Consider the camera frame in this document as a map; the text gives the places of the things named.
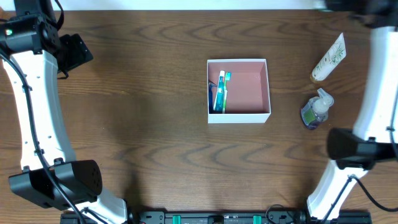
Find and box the blue razor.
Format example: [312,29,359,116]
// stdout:
[208,82,217,114]

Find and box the teal toothpaste tube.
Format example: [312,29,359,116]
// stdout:
[213,70,225,113]

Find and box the green white toothbrush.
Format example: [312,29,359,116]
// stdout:
[222,72,231,114]

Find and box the clear foam soap pump bottle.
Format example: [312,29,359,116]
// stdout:
[300,88,334,130]

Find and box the white lotion tube leaf print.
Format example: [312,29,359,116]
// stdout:
[310,33,346,82]

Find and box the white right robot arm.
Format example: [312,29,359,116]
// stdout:
[294,0,397,223]

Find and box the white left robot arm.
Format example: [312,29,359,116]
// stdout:
[1,0,131,223]

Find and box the white box pink interior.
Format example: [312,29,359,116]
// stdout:
[207,58,271,124]

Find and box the black mounting rail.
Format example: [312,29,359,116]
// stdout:
[60,210,373,224]

